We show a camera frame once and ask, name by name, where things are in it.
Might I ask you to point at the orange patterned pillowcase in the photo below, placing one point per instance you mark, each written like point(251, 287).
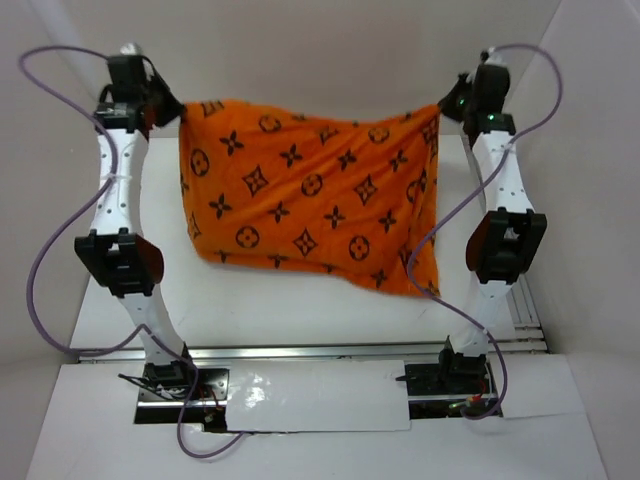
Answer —
point(263, 187)

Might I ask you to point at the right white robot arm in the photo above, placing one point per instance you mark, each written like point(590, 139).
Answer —
point(504, 243)

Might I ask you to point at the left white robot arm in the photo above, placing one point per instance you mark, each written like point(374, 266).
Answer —
point(114, 251)

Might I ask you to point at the white cover plate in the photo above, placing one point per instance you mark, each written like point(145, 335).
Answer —
point(317, 396)

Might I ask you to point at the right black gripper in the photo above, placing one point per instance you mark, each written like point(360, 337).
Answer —
point(448, 103)

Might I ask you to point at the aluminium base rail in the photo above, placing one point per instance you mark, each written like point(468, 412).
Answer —
point(439, 383)

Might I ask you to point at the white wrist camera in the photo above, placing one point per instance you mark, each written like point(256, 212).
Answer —
point(131, 49)
point(492, 57)

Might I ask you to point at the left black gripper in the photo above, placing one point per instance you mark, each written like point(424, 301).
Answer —
point(171, 109)

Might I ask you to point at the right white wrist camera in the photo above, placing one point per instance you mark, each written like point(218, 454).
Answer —
point(492, 57)

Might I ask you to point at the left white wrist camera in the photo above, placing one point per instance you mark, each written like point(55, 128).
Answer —
point(131, 49)

